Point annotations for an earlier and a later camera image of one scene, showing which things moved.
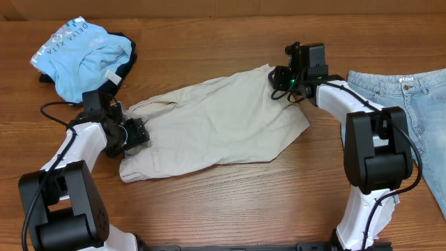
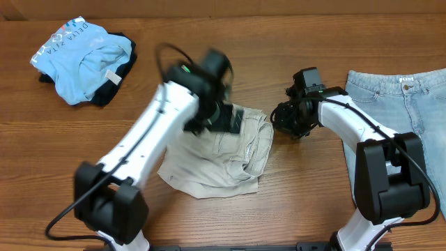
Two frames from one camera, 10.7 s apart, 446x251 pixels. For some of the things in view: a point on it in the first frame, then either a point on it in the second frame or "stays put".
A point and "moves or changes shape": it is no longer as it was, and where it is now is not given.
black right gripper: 279,77 to 287,120
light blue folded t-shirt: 84,60 stays put
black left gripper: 138,133 to 216,120
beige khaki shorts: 233,118 moves or changes shape
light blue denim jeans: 422,97 stays put
